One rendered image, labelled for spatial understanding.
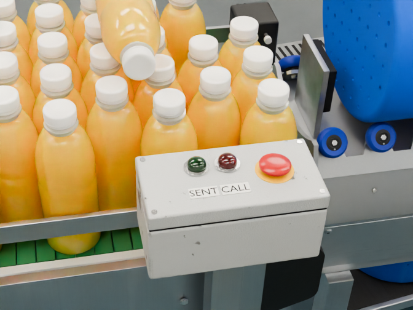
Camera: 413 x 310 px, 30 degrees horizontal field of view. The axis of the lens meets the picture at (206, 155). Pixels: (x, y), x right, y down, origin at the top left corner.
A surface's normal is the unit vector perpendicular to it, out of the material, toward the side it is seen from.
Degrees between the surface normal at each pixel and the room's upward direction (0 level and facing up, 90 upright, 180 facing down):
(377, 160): 52
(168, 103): 0
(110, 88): 0
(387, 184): 70
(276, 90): 0
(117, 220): 90
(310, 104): 90
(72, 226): 90
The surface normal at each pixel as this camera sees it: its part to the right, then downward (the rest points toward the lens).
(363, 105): -0.98, 0.11
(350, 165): 0.18, 0.04
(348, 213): 0.21, 0.36
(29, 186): 0.59, 0.54
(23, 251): 0.04, -0.76
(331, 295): 0.21, 0.65
